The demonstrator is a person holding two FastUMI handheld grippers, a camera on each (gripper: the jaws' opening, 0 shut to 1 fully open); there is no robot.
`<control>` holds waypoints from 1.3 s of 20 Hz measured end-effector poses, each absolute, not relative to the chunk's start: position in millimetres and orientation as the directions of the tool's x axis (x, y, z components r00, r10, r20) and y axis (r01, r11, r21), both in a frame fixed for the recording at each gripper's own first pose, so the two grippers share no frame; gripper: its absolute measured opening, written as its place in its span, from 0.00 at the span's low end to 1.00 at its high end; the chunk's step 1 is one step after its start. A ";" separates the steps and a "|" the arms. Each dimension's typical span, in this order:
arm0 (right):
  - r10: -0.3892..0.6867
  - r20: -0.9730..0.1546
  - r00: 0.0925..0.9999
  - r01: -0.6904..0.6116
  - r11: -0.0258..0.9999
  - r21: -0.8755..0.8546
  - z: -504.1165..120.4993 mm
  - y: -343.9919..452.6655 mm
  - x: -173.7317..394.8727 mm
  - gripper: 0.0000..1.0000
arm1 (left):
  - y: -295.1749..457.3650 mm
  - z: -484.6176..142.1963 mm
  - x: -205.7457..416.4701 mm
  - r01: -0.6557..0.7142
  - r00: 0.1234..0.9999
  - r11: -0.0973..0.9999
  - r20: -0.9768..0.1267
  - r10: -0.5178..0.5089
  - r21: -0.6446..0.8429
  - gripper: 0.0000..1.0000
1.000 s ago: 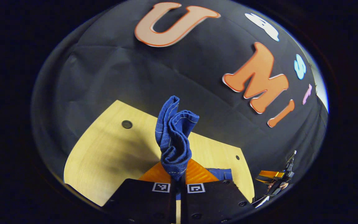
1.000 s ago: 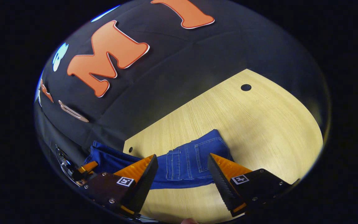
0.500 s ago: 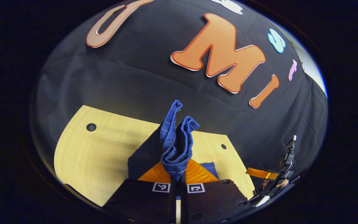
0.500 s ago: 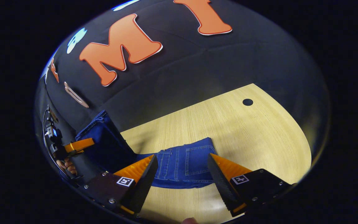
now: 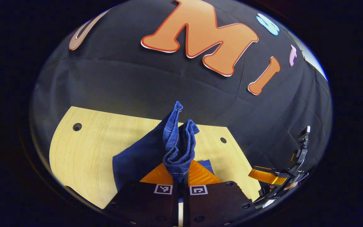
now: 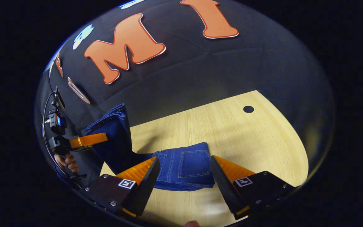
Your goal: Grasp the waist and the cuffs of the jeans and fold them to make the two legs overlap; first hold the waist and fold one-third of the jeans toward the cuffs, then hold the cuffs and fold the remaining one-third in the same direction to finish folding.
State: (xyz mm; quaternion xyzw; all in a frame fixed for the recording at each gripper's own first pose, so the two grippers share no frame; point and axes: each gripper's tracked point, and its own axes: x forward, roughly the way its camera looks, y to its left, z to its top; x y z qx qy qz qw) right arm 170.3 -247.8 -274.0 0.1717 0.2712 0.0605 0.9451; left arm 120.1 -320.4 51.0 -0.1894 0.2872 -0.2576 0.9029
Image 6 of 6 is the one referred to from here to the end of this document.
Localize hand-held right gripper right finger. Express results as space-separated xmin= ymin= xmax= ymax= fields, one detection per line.
xmin=210 ymin=155 xmax=296 ymax=220

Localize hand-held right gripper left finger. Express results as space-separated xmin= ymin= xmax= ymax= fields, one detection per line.
xmin=84 ymin=156 xmax=161 ymax=218

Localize blue denim jeans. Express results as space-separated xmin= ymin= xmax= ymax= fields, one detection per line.
xmin=84 ymin=103 xmax=215 ymax=192

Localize black backdrop cloth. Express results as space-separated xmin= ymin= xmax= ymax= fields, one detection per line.
xmin=35 ymin=0 xmax=336 ymax=189

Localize black cable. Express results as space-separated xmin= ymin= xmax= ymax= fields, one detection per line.
xmin=42 ymin=91 xmax=88 ymax=180

